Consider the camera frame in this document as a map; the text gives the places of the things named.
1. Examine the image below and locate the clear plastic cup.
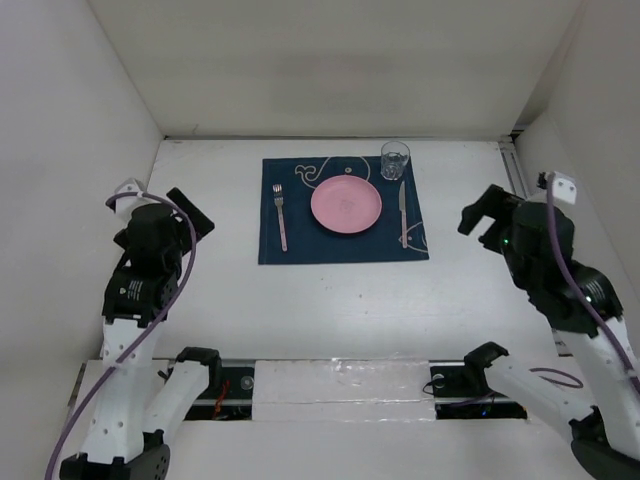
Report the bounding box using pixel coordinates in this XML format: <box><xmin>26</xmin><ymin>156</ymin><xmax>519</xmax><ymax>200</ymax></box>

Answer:
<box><xmin>380</xmin><ymin>140</ymin><xmax>411</xmax><ymax>181</ymax></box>

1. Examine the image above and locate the blue whale placemat cloth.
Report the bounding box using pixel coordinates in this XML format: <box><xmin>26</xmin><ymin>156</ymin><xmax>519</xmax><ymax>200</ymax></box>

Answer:
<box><xmin>258</xmin><ymin>156</ymin><xmax>429</xmax><ymax>265</ymax></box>

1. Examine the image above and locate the pink plastic fork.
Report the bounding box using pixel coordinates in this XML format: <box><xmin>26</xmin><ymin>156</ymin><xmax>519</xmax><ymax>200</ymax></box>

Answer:
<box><xmin>272</xmin><ymin>184</ymin><xmax>288</xmax><ymax>252</ymax></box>

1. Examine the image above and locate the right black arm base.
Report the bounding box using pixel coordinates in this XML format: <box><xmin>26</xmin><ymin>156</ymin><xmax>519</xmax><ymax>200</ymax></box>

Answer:
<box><xmin>422</xmin><ymin>342</ymin><xmax>528</xmax><ymax>420</ymax></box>

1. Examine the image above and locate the purple cable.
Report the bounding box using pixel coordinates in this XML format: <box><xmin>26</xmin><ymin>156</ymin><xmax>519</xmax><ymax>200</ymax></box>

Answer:
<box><xmin>44</xmin><ymin>192</ymin><xmax>199</xmax><ymax>480</ymax></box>
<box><xmin>449</xmin><ymin>172</ymin><xmax>640</xmax><ymax>407</ymax></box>

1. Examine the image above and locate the pink plastic knife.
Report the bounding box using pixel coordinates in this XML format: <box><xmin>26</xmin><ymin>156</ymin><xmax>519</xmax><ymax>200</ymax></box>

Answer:
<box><xmin>398</xmin><ymin>181</ymin><xmax>408</xmax><ymax>249</ymax></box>

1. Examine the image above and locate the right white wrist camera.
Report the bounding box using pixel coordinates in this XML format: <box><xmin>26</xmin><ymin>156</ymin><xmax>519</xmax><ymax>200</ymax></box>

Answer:
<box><xmin>537</xmin><ymin>171</ymin><xmax>577</xmax><ymax>206</ymax></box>

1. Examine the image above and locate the aluminium side rail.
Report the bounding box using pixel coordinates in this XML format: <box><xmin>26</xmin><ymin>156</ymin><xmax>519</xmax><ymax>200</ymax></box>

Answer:
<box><xmin>498</xmin><ymin>130</ymin><xmax>616</xmax><ymax>401</ymax></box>

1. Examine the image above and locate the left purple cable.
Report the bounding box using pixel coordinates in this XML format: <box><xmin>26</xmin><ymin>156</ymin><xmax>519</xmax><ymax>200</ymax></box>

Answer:
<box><xmin>44</xmin><ymin>192</ymin><xmax>199</xmax><ymax>480</ymax></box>

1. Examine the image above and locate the pink plastic plate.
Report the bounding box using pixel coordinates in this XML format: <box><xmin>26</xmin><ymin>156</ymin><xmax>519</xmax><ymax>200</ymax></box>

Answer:
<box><xmin>310</xmin><ymin>175</ymin><xmax>383</xmax><ymax>235</ymax></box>

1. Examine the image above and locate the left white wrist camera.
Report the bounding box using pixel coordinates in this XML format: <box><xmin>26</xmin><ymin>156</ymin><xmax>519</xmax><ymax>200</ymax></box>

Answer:
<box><xmin>107</xmin><ymin>178</ymin><xmax>146</xmax><ymax>218</ymax></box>

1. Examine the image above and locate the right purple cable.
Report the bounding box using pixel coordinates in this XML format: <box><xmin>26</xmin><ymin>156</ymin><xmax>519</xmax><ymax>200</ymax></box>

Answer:
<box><xmin>449</xmin><ymin>172</ymin><xmax>640</xmax><ymax>407</ymax></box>

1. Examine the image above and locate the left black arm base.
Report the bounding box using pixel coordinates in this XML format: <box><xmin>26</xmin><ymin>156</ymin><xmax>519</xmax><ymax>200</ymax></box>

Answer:
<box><xmin>157</xmin><ymin>348</ymin><xmax>256</xmax><ymax>421</ymax></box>

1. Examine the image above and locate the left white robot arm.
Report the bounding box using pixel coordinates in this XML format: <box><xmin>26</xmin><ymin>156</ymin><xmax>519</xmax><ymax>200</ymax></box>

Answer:
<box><xmin>45</xmin><ymin>179</ymin><xmax>223</xmax><ymax>479</ymax></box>

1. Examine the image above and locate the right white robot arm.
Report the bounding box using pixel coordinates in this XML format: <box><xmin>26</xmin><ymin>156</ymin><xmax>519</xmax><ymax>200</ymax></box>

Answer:
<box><xmin>458</xmin><ymin>180</ymin><xmax>639</xmax><ymax>479</ymax></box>

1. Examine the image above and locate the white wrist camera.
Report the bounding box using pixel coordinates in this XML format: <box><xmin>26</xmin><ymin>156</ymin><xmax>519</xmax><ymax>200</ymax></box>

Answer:
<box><xmin>537</xmin><ymin>171</ymin><xmax>577</xmax><ymax>206</ymax></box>
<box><xmin>107</xmin><ymin>178</ymin><xmax>146</xmax><ymax>218</ymax></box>

